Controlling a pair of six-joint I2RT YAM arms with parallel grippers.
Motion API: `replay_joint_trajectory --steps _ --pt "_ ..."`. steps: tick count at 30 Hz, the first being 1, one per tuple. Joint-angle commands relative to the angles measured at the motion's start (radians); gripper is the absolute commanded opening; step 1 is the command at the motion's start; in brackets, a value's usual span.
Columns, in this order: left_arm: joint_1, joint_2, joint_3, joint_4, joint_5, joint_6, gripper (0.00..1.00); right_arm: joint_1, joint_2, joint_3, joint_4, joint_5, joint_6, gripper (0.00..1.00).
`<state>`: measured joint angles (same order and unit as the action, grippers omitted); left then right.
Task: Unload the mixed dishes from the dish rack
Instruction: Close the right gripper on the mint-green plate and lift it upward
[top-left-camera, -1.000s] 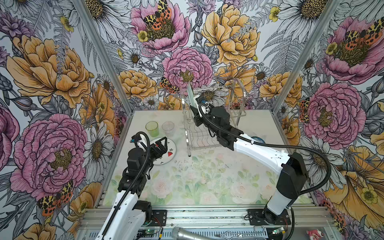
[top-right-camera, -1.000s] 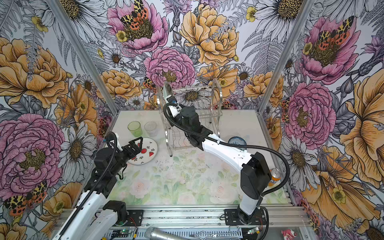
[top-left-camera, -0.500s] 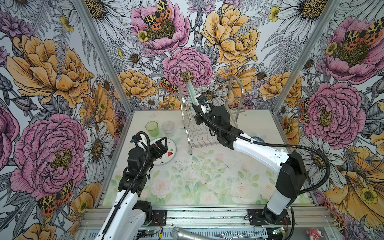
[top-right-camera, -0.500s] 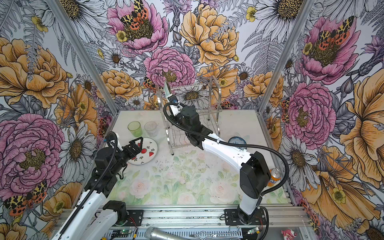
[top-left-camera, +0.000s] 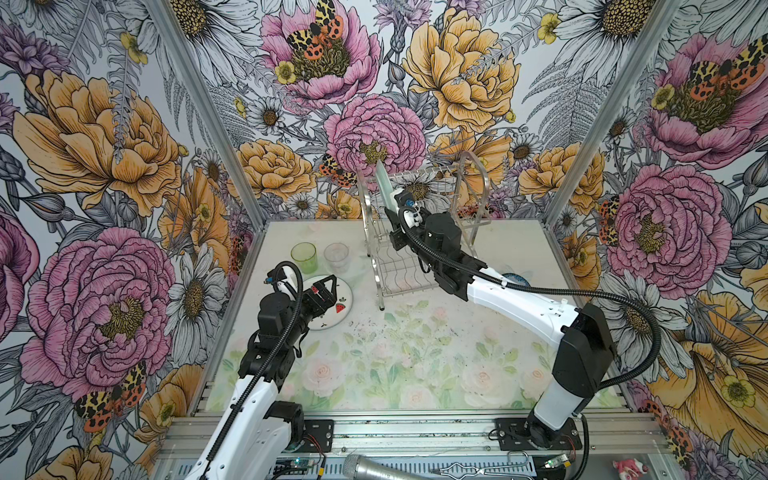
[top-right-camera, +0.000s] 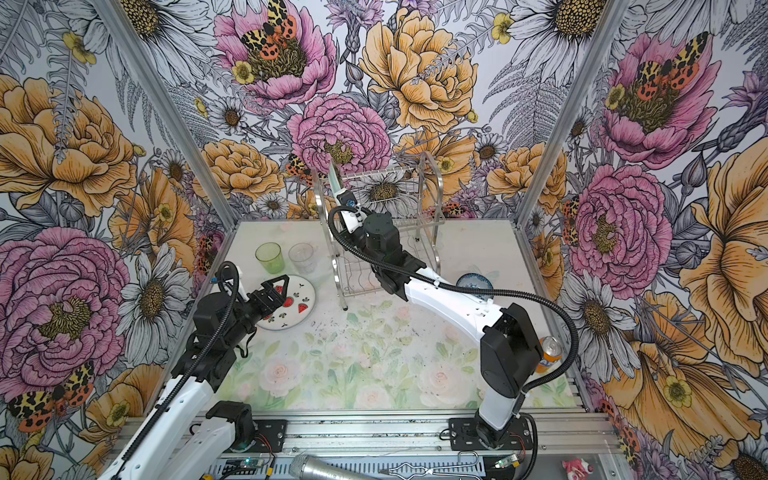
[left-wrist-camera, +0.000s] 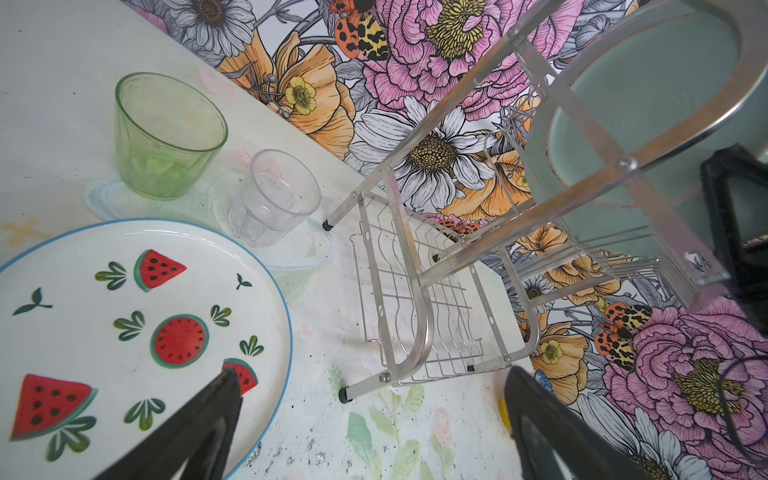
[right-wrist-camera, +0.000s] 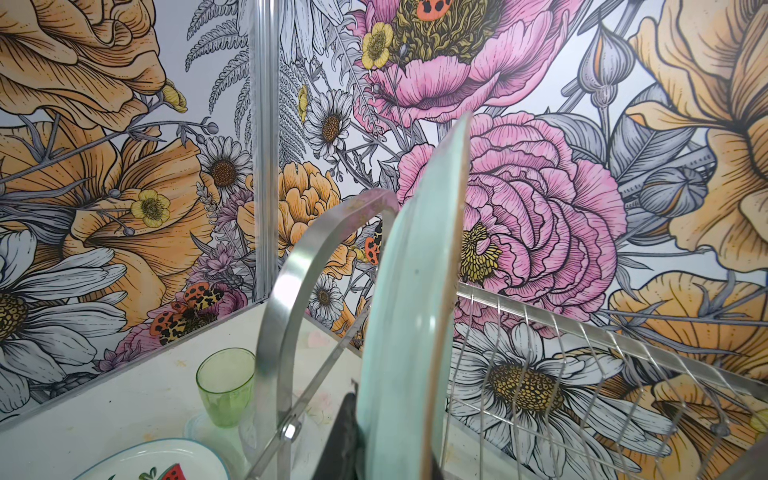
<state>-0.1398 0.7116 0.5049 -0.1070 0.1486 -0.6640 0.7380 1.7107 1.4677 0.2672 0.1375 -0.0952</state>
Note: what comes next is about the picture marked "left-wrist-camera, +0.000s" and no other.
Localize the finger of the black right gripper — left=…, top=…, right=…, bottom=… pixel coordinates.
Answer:
left=700, top=144, right=767, bottom=333

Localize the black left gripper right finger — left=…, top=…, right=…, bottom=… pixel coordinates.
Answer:
left=504, top=366, right=647, bottom=479

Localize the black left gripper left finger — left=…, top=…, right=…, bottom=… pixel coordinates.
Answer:
left=98, top=368, right=242, bottom=479

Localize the yellow plastic bowl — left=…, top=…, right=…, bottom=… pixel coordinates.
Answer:
left=499, top=398, right=513, bottom=433

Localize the white watermelon pattern plate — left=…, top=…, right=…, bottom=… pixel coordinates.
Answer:
left=1, top=219, right=293, bottom=479

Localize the teal rimmed plate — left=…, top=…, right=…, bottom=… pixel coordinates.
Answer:
left=523, top=1, right=767, bottom=257

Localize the clear pink glass tumbler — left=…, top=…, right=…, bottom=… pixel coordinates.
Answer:
left=228, top=149, right=322, bottom=247

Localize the green glass tumbler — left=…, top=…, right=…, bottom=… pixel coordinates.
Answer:
left=114, top=72, right=229, bottom=200

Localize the metal two-tier dish rack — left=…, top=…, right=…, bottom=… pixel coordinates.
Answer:
left=323, top=1, right=767, bottom=403

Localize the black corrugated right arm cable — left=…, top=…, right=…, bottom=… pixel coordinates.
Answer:
left=716, top=353, right=768, bottom=469

